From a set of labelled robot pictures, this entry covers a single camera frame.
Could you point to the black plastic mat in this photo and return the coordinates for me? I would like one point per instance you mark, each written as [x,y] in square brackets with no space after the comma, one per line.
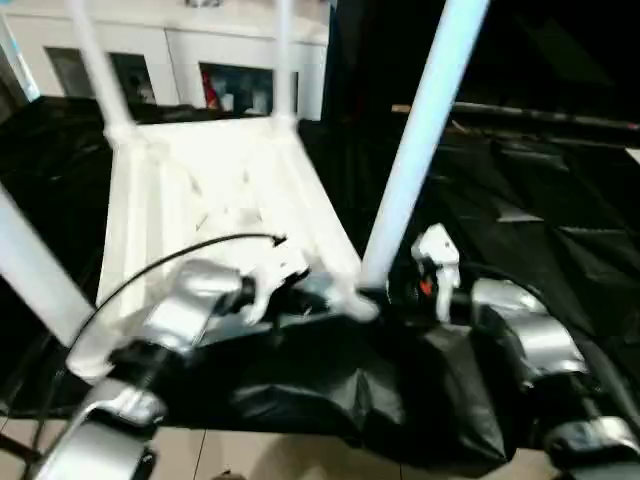
[500,225]

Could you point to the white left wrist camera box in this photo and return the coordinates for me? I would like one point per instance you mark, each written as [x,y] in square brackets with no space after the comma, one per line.
[280,275]

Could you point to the white flat board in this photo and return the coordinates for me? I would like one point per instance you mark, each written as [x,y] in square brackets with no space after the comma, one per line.
[634,155]

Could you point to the white plastic table leg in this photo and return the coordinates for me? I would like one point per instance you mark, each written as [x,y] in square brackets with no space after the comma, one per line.
[284,60]
[102,70]
[40,265]
[420,140]

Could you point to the red box in cabinet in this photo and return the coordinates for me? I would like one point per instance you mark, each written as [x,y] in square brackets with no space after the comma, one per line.
[210,90]

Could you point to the small white label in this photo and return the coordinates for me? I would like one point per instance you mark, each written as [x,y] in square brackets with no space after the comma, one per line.
[400,108]

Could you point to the white cabinet with open compartments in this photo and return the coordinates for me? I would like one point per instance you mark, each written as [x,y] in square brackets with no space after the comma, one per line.
[200,35]

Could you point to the grey robot foot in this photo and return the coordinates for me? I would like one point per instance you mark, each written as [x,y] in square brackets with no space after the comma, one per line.
[225,475]

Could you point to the white plastic table top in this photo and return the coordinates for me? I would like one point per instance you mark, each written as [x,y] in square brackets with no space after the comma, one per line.
[200,190]

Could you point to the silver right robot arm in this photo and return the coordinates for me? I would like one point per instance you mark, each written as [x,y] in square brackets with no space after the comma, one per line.
[540,330]

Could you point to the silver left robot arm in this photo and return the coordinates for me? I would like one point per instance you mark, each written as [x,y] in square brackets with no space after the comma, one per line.
[185,305]

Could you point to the black stand rod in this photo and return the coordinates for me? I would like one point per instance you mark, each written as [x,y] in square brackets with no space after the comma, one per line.
[20,445]

